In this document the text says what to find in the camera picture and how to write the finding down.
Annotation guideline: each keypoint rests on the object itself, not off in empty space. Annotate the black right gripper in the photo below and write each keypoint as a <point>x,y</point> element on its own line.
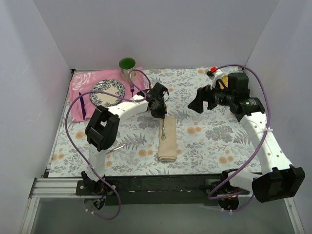
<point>208,98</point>

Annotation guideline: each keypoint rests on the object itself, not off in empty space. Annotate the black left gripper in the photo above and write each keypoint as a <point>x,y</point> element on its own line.
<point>158,112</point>

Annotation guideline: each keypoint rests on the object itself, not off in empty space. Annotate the iridescent spoon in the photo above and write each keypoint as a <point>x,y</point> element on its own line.
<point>162,129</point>

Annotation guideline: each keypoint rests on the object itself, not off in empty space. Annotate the beige cloth napkin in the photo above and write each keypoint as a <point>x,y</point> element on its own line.
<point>167,149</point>

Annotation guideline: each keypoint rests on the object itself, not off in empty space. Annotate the silver fork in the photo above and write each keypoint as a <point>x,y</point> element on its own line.
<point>116,148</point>

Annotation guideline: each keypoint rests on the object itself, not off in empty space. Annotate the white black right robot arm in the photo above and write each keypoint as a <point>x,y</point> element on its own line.
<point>279,179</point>

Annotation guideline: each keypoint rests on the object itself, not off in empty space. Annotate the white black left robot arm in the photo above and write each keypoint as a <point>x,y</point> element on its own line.
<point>102,129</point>

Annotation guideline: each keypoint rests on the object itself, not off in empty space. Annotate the green inside ceramic mug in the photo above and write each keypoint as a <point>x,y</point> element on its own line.
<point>126,66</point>

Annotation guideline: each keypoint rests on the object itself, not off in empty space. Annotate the purple fork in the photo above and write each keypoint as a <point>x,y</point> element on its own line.
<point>132,89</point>

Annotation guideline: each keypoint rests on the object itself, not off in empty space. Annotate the floral patterned table mat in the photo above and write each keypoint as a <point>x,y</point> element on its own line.
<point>210,142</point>

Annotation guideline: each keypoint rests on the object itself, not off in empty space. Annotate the yellow woven bamboo tray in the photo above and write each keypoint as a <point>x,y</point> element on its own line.
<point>224,81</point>

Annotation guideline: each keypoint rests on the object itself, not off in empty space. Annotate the floral ceramic plate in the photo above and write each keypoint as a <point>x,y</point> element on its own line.
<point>110,86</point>

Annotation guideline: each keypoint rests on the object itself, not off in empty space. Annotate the purple knife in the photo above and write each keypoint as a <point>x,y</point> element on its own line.
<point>82,106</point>

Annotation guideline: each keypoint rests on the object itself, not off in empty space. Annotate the pink cloth placemat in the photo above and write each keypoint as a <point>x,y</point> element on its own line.
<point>83,82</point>

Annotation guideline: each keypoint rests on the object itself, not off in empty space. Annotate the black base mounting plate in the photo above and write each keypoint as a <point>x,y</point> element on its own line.
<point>155,189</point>

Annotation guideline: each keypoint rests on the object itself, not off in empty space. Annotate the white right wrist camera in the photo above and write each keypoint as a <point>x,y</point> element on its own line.
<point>214,74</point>

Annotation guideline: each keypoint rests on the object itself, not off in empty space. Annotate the aluminium frame rail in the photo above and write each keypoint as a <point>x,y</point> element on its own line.
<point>54,208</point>

